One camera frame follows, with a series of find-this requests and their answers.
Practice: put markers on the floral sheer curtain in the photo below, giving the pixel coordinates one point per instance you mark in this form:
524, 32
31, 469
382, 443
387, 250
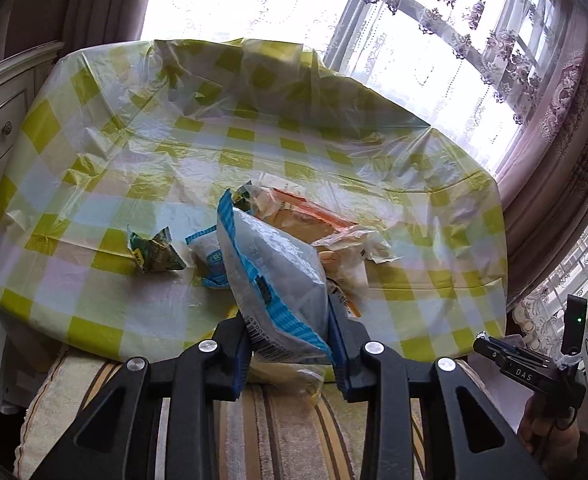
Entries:
511, 46

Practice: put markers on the mauve drape curtain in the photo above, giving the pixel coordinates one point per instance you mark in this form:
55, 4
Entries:
543, 182

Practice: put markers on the dark green candy wrapper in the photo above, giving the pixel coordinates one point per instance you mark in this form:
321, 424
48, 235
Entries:
155, 254
241, 197

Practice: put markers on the black tracker with green light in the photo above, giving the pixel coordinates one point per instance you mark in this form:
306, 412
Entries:
574, 325

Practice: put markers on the green checkered plastic tablecloth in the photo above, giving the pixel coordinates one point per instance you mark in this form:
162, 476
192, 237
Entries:
148, 135

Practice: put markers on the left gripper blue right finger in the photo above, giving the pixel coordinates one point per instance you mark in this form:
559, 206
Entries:
345, 339

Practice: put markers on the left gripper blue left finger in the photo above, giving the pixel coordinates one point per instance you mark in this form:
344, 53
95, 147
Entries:
233, 358

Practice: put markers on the blue cartoon snack pack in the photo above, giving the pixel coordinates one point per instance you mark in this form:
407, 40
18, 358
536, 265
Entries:
279, 285
205, 246

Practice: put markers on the bread in clear orange pack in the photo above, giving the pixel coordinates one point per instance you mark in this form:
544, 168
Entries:
295, 215

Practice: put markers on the person right hand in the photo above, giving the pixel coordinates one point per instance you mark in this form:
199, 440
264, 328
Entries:
555, 445

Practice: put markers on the round white bun yellow-edged pack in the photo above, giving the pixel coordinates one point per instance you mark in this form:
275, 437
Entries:
303, 380

